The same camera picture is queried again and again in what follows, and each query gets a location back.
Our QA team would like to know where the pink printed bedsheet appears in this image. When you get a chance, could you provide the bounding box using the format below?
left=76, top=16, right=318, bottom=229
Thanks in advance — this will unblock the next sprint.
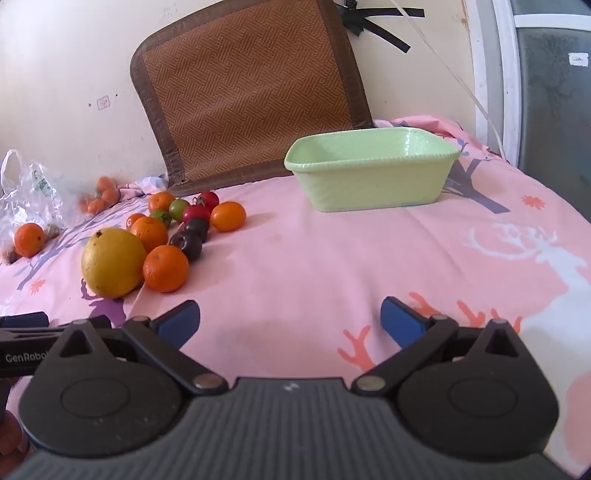
left=0, top=115, right=591, bottom=476

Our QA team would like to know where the black ribbon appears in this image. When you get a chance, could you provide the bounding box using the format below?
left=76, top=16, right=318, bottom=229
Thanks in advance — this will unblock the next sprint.
left=335, top=0, right=424, bottom=54

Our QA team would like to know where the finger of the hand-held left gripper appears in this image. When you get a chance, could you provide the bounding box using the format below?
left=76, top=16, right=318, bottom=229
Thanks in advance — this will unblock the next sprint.
left=0, top=312, right=70, bottom=342

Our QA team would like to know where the dark purple plum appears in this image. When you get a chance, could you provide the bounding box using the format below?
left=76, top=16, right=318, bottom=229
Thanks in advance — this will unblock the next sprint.
left=168, top=232, right=203, bottom=262
left=182, top=218, right=210, bottom=243

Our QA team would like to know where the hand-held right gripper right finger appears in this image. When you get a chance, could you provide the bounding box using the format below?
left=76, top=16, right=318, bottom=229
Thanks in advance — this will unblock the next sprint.
left=351, top=296, right=543, bottom=395

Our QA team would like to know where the large yellow citrus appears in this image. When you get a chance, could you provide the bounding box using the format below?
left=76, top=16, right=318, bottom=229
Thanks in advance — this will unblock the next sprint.
left=81, top=227, right=147, bottom=299

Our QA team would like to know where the light green plastic basket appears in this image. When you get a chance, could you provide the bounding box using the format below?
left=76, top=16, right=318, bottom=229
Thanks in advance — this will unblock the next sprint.
left=284, top=129, right=461, bottom=213

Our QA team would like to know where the floral cloth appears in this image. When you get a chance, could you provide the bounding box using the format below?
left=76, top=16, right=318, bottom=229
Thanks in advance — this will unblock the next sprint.
left=117, top=174, right=169, bottom=199

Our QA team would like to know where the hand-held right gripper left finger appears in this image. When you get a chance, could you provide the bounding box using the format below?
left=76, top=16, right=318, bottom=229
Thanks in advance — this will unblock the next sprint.
left=39, top=300, right=229, bottom=395

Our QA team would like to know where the person's left hand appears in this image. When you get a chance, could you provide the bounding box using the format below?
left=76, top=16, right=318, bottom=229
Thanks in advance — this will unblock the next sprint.
left=0, top=411, right=29, bottom=467

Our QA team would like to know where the thin white cord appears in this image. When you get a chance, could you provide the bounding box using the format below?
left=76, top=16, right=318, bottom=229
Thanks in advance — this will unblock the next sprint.
left=392, top=0, right=507, bottom=161

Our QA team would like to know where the white framed window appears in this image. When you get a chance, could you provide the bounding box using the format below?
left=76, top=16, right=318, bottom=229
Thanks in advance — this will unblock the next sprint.
left=464, top=0, right=591, bottom=222

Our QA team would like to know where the brown woven mat cushion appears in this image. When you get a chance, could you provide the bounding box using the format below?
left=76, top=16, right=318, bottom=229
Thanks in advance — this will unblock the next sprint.
left=130, top=0, right=375, bottom=197

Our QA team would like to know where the clear plastic bag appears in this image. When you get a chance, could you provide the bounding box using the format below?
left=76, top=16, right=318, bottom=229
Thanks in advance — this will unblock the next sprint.
left=0, top=150, right=65, bottom=252

